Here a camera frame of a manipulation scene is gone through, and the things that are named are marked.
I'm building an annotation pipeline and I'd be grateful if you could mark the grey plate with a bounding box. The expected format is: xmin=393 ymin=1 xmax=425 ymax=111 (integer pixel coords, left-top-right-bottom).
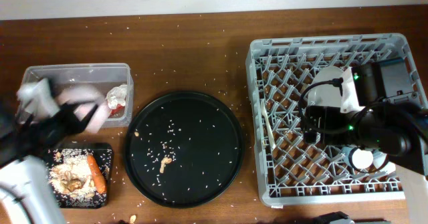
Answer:
xmin=307 ymin=66 xmax=343 ymax=108

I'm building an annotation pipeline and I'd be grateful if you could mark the light blue cup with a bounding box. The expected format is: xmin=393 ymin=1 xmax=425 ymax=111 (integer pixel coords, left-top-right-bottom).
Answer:
xmin=341 ymin=147 xmax=373 ymax=170

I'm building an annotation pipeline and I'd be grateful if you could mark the white bowl with food scraps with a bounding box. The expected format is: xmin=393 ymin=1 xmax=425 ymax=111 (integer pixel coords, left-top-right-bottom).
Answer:
xmin=56 ymin=84 xmax=111 ymax=134

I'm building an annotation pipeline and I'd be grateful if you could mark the white plastic fork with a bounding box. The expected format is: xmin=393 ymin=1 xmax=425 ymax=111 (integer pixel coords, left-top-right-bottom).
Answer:
xmin=260 ymin=100 xmax=276 ymax=150

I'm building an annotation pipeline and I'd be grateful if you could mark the small white cup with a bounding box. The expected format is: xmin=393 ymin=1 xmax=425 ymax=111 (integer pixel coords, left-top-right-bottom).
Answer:
xmin=372 ymin=151 xmax=396 ymax=175

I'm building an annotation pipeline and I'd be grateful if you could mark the orange carrot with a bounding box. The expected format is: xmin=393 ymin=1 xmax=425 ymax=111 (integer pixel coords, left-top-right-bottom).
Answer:
xmin=87 ymin=154 xmax=107 ymax=194

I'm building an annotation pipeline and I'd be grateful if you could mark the red snack wrapper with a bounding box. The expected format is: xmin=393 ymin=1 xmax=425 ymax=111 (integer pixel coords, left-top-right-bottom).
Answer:
xmin=110 ymin=104 xmax=124 ymax=117

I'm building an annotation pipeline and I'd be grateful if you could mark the white tissue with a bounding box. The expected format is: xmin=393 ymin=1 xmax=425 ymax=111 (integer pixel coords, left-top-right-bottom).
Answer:
xmin=106 ymin=84 xmax=128 ymax=110

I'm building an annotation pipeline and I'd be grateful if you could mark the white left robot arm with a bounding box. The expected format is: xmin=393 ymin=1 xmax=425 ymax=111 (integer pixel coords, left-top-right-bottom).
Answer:
xmin=1 ymin=102 xmax=99 ymax=223

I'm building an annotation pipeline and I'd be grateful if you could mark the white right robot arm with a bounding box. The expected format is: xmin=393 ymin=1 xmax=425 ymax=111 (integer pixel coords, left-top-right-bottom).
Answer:
xmin=299 ymin=102 xmax=427 ymax=223

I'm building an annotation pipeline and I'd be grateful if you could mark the grey dishwasher rack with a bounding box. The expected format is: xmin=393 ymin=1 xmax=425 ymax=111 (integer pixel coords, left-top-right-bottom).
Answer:
xmin=246 ymin=33 xmax=427 ymax=208

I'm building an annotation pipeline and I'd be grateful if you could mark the clear plastic bin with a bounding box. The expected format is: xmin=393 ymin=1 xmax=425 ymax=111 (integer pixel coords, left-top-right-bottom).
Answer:
xmin=21 ymin=63 xmax=134 ymax=128

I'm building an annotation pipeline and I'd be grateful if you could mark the pile of food scraps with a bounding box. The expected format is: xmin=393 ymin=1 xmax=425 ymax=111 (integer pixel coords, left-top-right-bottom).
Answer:
xmin=48 ymin=149 xmax=107 ymax=201

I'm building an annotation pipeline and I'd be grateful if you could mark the peanut on table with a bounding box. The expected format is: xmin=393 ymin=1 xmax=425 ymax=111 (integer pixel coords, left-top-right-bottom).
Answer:
xmin=129 ymin=215 xmax=136 ymax=224

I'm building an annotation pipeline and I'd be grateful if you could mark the peanut on black tray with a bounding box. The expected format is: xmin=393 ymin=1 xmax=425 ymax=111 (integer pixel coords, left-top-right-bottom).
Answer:
xmin=159 ymin=156 xmax=173 ymax=174

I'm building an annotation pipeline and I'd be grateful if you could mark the round black tray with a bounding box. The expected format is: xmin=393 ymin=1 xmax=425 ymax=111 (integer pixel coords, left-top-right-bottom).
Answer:
xmin=123 ymin=91 xmax=245 ymax=208

